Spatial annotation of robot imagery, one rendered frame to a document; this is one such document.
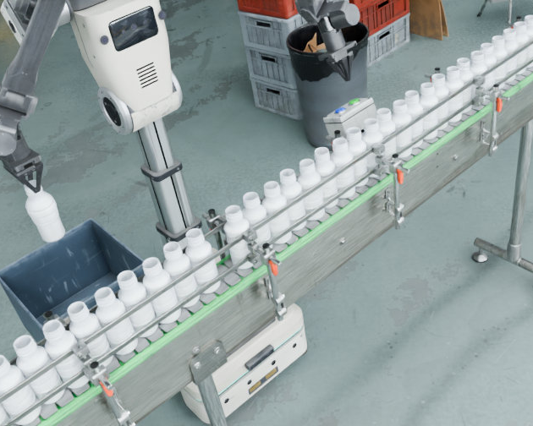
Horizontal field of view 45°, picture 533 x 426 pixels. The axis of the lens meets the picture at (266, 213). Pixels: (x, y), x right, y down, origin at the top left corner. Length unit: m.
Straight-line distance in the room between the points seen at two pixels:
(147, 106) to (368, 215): 0.72
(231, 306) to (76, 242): 0.63
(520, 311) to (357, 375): 0.73
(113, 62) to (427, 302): 1.66
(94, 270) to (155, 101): 0.56
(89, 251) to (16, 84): 0.70
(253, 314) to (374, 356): 1.09
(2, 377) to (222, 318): 0.51
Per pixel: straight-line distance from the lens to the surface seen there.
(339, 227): 1.72
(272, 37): 3.98
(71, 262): 2.03
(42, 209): 1.66
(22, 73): 1.48
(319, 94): 3.58
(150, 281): 1.42
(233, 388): 2.42
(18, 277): 1.97
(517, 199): 2.71
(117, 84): 1.91
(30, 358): 1.37
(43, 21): 1.41
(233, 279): 1.56
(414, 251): 3.07
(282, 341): 2.47
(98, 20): 1.83
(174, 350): 1.51
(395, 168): 1.71
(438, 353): 2.66
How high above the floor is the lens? 2.05
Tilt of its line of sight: 37 degrees down
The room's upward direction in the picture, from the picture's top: 11 degrees counter-clockwise
